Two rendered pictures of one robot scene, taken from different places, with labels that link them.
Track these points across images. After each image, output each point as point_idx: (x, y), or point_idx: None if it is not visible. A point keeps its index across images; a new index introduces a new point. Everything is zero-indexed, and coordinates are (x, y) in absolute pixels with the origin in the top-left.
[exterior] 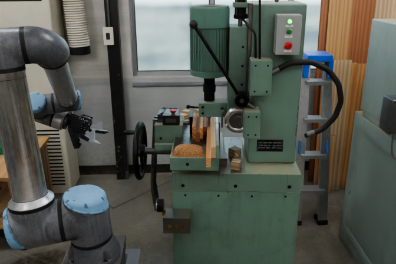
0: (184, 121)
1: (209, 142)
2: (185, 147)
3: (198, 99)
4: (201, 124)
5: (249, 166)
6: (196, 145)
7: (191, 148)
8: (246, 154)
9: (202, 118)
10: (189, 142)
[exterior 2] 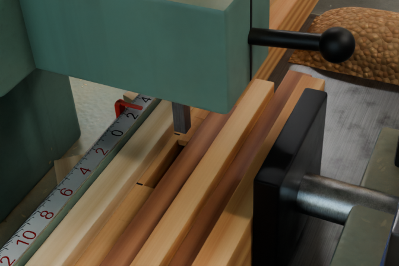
0: (348, 183)
1: (275, 9)
2: (398, 13)
3: (231, 10)
4: (240, 115)
5: (97, 116)
6: (341, 16)
7: (371, 8)
8: (24, 201)
9: (178, 208)
10: (345, 126)
